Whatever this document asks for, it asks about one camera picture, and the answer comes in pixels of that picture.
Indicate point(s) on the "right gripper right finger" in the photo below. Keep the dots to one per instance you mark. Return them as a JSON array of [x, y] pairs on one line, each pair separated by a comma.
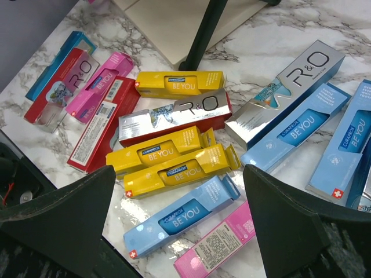
[[301, 235]]

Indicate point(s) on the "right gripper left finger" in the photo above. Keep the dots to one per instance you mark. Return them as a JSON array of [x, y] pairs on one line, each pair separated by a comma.
[[66, 226]]

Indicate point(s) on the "pink toothpaste box back side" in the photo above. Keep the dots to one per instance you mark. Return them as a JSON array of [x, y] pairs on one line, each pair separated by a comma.
[[218, 245]]

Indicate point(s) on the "pink toothpaste box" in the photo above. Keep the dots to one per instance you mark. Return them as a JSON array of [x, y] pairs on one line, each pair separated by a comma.
[[84, 105], [218, 245]]

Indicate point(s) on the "beige three-tier shelf rack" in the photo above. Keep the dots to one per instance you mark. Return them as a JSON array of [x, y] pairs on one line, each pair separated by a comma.
[[182, 31]]

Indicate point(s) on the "silver blue R&O box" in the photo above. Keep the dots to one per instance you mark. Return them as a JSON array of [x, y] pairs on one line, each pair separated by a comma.
[[359, 195]]

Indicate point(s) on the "light blue toothpaste box right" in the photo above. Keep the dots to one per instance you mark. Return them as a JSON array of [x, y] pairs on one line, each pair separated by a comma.
[[336, 168]]

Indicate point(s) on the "light blue toothpaste box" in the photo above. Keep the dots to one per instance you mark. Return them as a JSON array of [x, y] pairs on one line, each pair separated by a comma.
[[319, 107], [336, 168], [180, 216]]

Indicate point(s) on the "light blue toothpaste box lower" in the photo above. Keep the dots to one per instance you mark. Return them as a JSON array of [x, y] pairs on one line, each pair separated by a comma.
[[180, 216]]

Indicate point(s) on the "light blue toothpaste box left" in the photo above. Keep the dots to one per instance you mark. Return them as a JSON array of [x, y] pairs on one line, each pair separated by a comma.
[[319, 107]]

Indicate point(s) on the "yellow toothpaste box middle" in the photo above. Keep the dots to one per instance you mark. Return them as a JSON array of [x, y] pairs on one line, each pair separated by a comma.
[[158, 150]]

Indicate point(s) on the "yellow toothpaste box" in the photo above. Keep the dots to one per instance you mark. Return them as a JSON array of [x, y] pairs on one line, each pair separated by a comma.
[[158, 150], [192, 167], [178, 84]]

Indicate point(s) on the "red toothpaste box barcode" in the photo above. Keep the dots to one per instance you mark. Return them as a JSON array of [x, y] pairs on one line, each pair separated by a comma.
[[101, 133]]

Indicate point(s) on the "yellow toothpaste box lower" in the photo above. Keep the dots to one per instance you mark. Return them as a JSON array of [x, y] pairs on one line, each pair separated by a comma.
[[192, 167]]

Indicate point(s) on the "red R&O toothpaste box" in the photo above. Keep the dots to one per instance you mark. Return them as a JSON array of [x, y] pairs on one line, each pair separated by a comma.
[[49, 108]]

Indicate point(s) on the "silver red R&O box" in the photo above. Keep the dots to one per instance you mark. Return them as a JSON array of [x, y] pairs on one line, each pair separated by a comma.
[[205, 111]]

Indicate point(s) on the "silver R&O box upper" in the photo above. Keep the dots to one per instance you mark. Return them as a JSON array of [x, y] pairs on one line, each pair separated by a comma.
[[315, 66]]

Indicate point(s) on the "yellow toothpaste box upper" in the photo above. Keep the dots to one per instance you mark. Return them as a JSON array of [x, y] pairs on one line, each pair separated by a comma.
[[178, 84]]

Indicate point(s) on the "blue metallic toothpaste box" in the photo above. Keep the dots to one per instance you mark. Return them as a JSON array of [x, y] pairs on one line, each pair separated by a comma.
[[76, 39]]

